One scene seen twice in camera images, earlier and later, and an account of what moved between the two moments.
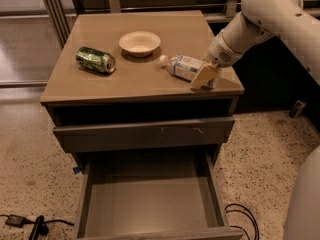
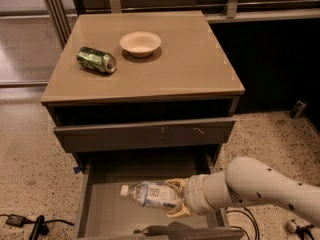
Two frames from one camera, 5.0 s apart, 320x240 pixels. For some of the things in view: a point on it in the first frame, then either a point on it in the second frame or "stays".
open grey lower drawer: x=172 y=194 stays
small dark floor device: x=297 y=108 stays
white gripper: x=219 y=53 → x=194 y=194
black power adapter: x=16 y=221 stays
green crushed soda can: x=100 y=61 stays
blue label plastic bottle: x=187 y=67 → x=151 y=194
